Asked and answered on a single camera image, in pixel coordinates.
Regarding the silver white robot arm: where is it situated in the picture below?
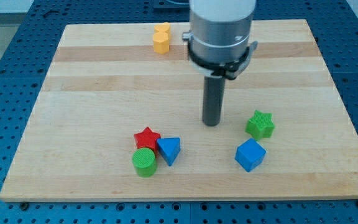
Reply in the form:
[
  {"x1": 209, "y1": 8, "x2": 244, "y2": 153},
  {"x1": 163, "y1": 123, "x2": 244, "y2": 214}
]
[{"x1": 189, "y1": 0, "x2": 257, "y2": 64}]

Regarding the red star block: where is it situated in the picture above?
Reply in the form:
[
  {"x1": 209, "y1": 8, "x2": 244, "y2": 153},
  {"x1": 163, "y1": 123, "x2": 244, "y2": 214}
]
[{"x1": 134, "y1": 127, "x2": 161, "y2": 156}]

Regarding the yellow heart block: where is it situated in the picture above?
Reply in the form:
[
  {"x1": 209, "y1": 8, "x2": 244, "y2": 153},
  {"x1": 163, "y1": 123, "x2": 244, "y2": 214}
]
[{"x1": 154, "y1": 22, "x2": 171, "y2": 39}]

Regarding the green star block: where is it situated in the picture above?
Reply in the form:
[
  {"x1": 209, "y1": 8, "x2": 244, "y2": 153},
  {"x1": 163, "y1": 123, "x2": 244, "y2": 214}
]
[{"x1": 245, "y1": 110, "x2": 275, "y2": 141}]

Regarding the light wooden board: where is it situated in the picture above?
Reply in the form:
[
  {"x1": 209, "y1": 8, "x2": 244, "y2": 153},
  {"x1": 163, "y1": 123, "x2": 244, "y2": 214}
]
[{"x1": 0, "y1": 19, "x2": 358, "y2": 202}]

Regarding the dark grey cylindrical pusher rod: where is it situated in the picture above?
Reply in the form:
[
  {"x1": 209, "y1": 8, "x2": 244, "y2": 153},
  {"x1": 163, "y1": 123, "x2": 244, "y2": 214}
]
[{"x1": 202, "y1": 77, "x2": 225, "y2": 126}]

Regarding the green cylinder block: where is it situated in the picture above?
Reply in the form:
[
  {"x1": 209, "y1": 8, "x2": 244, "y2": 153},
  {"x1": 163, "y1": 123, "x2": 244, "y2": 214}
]
[{"x1": 132, "y1": 147, "x2": 157, "y2": 177}]

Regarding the blue triangle block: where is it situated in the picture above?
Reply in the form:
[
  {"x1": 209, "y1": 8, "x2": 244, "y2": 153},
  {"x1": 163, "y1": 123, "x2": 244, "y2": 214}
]
[{"x1": 157, "y1": 138, "x2": 181, "y2": 166}]

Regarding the blue cube block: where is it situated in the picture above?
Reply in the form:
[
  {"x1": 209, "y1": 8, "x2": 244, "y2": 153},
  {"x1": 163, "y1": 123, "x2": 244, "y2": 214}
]
[{"x1": 234, "y1": 138, "x2": 266, "y2": 172}]

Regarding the black clamp ring with bracket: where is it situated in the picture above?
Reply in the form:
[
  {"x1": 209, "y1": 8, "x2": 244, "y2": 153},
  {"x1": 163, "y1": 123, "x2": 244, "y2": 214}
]
[{"x1": 182, "y1": 30, "x2": 259, "y2": 81}]

